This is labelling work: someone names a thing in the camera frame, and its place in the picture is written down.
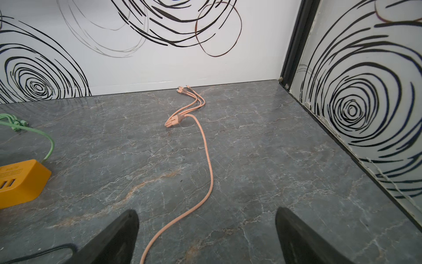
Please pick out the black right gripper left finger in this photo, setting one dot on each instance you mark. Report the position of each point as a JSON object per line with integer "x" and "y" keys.
{"x": 114, "y": 245}

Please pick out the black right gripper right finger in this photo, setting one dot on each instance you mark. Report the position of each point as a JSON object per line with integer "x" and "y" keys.
{"x": 300, "y": 244}

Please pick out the orange power strip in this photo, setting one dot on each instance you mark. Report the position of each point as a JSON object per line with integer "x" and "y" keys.
{"x": 22, "y": 182}

